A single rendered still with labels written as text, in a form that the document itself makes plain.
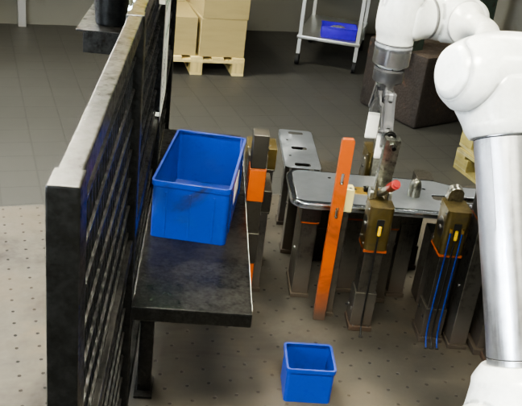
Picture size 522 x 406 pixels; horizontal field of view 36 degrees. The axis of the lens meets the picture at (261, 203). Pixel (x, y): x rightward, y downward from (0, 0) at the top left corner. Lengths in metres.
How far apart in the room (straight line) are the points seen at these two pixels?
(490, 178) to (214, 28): 4.99
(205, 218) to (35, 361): 0.52
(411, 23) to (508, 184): 0.67
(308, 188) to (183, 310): 0.70
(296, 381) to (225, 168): 0.53
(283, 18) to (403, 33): 6.03
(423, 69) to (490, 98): 4.26
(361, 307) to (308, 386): 0.33
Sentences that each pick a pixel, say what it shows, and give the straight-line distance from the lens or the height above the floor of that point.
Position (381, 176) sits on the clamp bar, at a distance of 1.90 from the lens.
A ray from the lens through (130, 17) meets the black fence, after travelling 1.25.
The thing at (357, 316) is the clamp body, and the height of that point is 0.74.
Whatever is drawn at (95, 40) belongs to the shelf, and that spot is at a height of 1.40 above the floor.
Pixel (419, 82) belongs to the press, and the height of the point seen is 0.34.
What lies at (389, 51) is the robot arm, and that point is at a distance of 1.92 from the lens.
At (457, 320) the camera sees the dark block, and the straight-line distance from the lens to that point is 2.04.
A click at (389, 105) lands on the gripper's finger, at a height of 1.26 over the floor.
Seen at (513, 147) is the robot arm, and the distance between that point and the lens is 1.35.
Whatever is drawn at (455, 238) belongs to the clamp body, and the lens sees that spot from 1.93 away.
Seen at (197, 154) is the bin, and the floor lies 1.10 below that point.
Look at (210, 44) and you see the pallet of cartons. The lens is 6.24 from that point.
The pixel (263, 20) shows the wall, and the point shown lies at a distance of 7.84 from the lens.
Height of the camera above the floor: 1.84
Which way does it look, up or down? 26 degrees down
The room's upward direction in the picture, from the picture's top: 7 degrees clockwise
